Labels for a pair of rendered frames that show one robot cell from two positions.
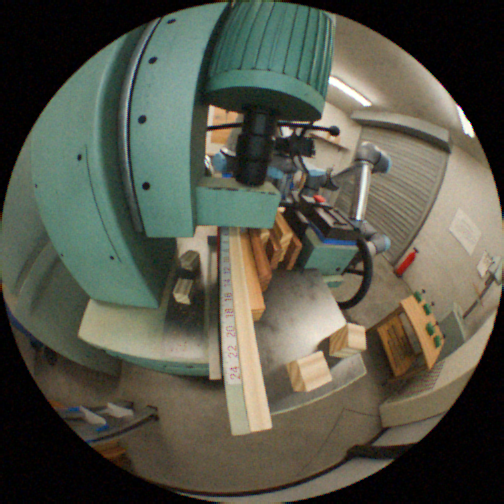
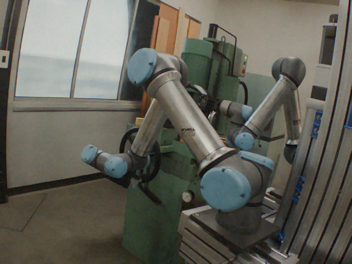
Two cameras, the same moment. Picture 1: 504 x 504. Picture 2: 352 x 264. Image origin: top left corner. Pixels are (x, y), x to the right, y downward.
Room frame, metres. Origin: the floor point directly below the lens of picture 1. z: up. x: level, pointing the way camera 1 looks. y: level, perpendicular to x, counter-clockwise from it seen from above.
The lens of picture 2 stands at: (1.46, -0.96, 1.21)
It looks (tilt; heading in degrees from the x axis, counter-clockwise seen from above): 11 degrees down; 142
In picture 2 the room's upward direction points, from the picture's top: 10 degrees clockwise
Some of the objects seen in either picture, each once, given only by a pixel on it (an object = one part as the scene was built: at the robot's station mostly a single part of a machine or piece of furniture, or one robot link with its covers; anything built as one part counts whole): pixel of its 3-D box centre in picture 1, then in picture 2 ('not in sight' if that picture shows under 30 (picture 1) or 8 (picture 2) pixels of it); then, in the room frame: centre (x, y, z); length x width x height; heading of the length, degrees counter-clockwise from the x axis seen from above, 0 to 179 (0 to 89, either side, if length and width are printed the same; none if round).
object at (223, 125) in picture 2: not in sight; (222, 120); (0.35, 0.25, 1.02); 0.09 x 0.07 x 0.12; 16
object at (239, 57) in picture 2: not in sight; (240, 64); (0.30, 0.38, 1.40); 0.10 x 0.06 x 0.16; 106
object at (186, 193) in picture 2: not in sight; (188, 197); (0.56, -0.10, 0.65); 0.06 x 0.04 x 0.08; 16
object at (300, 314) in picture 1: (282, 256); (168, 140); (0.28, -0.08, 0.87); 0.61 x 0.30 x 0.06; 16
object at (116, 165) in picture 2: (365, 231); (114, 164); (0.61, -0.55, 0.87); 0.11 x 0.11 x 0.08; 16
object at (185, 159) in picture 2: not in sight; (173, 148); (0.27, -0.03, 0.82); 0.40 x 0.21 x 0.04; 16
